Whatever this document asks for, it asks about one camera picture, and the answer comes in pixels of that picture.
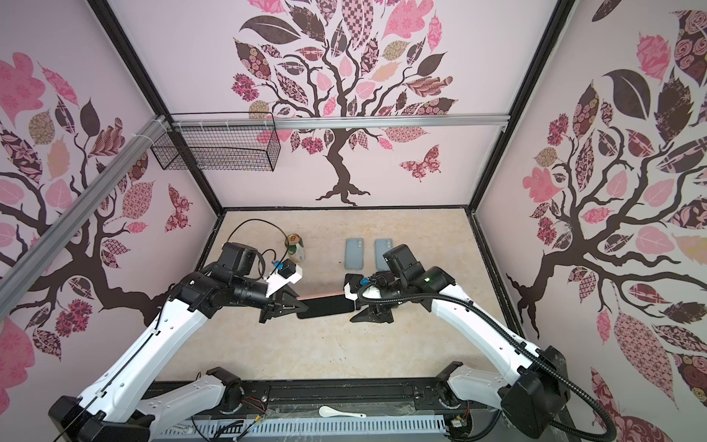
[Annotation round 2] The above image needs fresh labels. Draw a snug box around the white slotted cable duct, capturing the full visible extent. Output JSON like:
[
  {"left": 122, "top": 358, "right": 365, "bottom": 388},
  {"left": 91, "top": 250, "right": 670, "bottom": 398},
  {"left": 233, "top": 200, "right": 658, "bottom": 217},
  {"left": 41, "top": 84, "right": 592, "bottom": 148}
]
[{"left": 155, "top": 415, "right": 447, "bottom": 441}]

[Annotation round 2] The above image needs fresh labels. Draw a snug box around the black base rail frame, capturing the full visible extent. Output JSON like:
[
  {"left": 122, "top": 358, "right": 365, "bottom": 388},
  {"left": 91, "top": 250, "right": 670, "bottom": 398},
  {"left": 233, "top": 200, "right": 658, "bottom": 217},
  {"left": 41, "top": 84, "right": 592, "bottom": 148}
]
[{"left": 104, "top": 376, "right": 531, "bottom": 442}]

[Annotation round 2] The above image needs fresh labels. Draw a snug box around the black corrugated cable conduit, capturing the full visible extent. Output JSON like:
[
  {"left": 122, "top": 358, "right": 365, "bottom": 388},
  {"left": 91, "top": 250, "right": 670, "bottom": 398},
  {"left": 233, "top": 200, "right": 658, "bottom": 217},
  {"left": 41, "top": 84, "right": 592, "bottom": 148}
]
[{"left": 355, "top": 281, "right": 618, "bottom": 442}]

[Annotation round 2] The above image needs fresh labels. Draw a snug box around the aluminium rail left wall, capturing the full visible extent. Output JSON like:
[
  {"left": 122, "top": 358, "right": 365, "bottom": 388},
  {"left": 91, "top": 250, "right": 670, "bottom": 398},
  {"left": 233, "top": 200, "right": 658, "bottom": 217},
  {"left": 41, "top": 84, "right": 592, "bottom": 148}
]
[{"left": 1, "top": 115, "right": 168, "bottom": 318}]

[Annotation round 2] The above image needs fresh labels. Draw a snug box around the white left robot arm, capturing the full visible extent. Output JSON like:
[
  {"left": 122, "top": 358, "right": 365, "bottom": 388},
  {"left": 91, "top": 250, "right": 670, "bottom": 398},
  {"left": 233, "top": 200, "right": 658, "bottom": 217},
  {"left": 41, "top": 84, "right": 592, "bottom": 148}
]
[{"left": 49, "top": 243, "right": 306, "bottom": 441}]

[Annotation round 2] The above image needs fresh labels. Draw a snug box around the black wire basket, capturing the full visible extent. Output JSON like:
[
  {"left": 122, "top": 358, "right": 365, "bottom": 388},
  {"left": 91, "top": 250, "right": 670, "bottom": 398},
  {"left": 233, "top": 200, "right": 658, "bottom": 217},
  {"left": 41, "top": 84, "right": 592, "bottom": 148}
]
[{"left": 151, "top": 110, "right": 281, "bottom": 172}]

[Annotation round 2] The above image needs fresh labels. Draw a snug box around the white plastic spoon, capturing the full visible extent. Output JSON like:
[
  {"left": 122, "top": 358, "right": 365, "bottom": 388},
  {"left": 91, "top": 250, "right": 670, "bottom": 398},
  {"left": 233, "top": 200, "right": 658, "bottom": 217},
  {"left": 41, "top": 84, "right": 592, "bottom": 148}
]
[{"left": 319, "top": 405, "right": 367, "bottom": 419}]

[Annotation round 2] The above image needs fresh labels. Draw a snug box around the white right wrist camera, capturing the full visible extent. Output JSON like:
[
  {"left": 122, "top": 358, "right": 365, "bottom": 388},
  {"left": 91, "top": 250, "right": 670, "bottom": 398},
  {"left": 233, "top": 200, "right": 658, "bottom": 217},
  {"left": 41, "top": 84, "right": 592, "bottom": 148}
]
[{"left": 344, "top": 274, "right": 381, "bottom": 301}]

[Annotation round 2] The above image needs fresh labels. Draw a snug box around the aluminium rail wall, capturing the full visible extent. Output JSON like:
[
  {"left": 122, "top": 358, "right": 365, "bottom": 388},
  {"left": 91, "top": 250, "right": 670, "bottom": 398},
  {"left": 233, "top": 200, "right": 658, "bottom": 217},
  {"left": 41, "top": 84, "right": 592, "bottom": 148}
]
[
  {"left": 170, "top": 113, "right": 510, "bottom": 131},
  {"left": 1, "top": 115, "right": 168, "bottom": 318}
]

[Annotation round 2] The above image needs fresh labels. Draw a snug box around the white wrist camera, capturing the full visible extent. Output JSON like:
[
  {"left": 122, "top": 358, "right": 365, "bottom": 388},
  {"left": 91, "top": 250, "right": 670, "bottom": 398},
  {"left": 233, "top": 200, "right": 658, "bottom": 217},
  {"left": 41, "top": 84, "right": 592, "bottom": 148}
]
[
  {"left": 344, "top": 274, "right": 381, "bottom": 301},
  {"left": 265, "top": 259, "right": 303, "bottom": 298}
]

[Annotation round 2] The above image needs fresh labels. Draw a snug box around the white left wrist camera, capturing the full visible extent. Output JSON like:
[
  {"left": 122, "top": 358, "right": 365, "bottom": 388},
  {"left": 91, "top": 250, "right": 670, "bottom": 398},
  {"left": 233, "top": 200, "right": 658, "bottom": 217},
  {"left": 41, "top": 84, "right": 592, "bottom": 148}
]
[{"left": 265, "top": 259, "right": 303, "bottom": 298}]

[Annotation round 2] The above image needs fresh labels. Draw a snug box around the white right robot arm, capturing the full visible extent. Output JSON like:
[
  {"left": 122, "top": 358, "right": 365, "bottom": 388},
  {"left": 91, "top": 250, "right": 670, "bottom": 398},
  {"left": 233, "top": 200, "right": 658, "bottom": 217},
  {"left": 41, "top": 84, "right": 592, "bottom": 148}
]
[{"left": 344, "top": 245, "right": 571, "bottom": 439}]

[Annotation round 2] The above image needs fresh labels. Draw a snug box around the light blue case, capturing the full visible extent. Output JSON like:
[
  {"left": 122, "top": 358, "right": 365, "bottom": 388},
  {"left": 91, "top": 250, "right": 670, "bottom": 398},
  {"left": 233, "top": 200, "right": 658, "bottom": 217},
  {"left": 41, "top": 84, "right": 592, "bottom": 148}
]
[
  {"left": 344, "top": 238, "right": 365, "bottom": 271},
  {"left": 374, "top": 239, "right": 393, "bottom": 272}
]

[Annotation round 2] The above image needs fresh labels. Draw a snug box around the black phone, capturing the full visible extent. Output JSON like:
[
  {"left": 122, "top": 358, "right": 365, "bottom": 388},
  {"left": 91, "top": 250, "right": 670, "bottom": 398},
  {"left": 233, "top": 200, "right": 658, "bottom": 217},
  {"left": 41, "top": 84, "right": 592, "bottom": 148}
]
[{"left": 296, "top": 293, "right": 355, "bottom": 320}]

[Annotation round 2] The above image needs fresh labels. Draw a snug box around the aluminium rail back wall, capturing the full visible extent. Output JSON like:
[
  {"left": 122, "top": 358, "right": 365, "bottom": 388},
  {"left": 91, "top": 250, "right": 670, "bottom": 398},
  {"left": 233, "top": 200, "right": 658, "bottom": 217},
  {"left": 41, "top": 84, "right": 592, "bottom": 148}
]
[{"left": 170, "top": 113, "right": 510, "bottom": 131}]

